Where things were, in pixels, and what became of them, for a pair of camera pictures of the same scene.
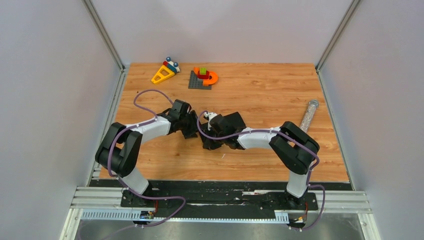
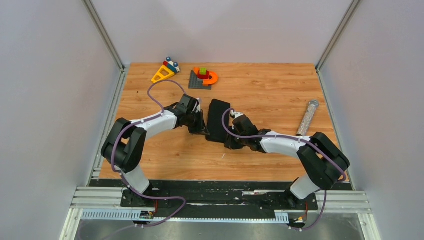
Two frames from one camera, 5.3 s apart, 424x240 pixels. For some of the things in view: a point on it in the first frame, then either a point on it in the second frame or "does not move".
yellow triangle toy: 167,70 does not move
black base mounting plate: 216,198 does not move
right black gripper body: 215,144 -> 236,143
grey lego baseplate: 195,83 does not move
